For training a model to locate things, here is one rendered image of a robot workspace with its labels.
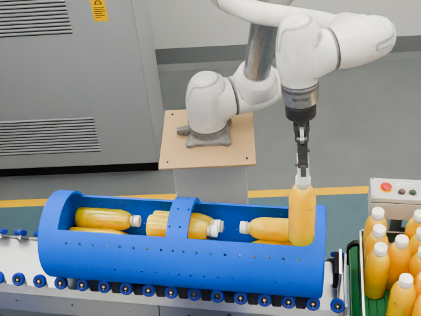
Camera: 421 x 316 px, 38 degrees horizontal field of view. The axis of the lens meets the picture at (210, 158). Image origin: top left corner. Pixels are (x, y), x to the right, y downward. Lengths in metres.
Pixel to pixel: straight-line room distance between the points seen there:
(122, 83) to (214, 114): 1.20
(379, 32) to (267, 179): 2.40
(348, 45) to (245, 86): 0.95
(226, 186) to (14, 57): 1.53
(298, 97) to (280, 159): 2.47
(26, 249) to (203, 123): 0.80
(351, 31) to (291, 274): 0.74
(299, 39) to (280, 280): 0.77
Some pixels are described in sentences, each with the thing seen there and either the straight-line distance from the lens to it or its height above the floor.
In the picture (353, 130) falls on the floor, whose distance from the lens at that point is 4.17.
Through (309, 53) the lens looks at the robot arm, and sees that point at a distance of 1.40.
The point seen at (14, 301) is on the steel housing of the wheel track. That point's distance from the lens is 2.27.
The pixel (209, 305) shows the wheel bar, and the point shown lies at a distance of 2.03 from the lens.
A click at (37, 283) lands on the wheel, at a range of 2.17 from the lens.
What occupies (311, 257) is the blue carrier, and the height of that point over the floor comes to 1.19.
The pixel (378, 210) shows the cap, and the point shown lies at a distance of 2.06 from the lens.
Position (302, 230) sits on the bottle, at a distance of 1.70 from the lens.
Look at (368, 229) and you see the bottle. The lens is 2.08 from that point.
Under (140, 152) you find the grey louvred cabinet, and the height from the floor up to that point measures 0.19.
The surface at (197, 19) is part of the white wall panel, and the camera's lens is 4.68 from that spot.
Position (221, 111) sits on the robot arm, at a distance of 2.37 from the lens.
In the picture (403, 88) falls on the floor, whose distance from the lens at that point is 4.61.
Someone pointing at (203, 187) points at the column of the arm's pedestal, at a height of 0.84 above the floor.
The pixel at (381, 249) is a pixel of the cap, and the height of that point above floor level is 1.12.
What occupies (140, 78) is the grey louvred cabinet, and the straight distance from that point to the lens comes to 3.45.
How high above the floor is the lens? 2.57
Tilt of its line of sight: 41 degrees down
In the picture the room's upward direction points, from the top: 5 degrees counter-clockwise
